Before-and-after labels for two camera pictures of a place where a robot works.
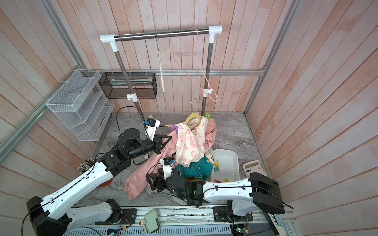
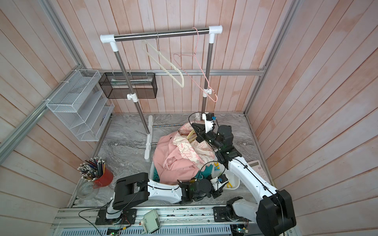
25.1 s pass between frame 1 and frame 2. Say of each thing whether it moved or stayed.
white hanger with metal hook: moved
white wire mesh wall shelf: stayed
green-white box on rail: stayed
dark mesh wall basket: stayed
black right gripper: moved
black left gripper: moved
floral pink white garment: moved
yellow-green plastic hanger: moved
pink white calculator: stayed
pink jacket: moved
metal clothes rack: stayed
